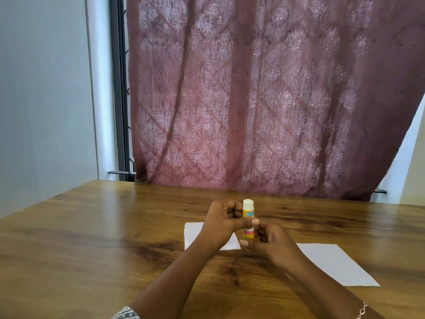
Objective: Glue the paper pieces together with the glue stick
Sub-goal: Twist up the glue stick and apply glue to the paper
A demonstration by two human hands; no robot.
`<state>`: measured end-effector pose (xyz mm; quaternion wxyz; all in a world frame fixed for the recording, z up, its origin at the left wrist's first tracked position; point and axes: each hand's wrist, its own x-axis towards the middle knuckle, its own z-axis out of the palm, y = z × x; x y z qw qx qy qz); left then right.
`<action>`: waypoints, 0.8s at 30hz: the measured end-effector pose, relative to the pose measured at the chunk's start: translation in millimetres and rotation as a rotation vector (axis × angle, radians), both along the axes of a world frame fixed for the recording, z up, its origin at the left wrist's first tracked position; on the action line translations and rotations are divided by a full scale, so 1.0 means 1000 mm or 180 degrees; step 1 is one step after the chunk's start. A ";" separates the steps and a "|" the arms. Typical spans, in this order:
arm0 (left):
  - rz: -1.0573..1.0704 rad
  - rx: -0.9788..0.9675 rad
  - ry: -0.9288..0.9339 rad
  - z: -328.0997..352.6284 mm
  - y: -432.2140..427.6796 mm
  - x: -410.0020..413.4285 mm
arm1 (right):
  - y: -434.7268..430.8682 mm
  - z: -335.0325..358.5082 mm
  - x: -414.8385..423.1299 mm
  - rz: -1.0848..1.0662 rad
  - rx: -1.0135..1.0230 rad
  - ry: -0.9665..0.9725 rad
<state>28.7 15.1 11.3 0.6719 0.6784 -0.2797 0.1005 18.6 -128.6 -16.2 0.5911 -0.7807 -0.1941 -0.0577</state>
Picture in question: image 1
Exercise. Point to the person's left forearm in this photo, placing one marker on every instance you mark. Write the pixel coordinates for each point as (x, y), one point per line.
(172, 282)

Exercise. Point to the person's right thumb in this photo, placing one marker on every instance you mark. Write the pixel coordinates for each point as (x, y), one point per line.
(247, 245)

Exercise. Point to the person's left hand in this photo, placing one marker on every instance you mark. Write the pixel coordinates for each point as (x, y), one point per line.
(215, 225)

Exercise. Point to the grey patterned sleeve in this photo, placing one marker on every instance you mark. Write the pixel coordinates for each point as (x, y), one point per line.
(126, 313)

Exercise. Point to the large white paper sheet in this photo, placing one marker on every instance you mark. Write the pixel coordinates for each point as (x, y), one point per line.
(335, 264)

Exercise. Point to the person's right forearm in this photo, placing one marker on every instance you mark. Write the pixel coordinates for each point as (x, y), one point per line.
(325, 292)

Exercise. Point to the dark metal window frame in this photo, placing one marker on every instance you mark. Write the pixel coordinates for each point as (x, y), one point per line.
(119, 79)

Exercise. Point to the black window rail end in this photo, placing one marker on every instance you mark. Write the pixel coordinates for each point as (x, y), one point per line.
(380, 191)

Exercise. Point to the person's right hand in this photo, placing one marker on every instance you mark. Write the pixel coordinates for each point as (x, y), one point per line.
(275, 245)

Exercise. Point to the maroon patterned curtain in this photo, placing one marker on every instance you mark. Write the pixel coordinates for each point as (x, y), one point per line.
(265, 96)

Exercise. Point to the person's left thumb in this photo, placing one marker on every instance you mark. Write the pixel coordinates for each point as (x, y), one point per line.
(244, 224)

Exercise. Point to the yellow glue stick white cap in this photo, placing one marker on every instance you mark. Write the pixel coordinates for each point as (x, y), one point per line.
(248, 209)

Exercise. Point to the small white paper sheet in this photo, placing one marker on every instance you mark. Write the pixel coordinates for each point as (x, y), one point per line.
(194, 234)

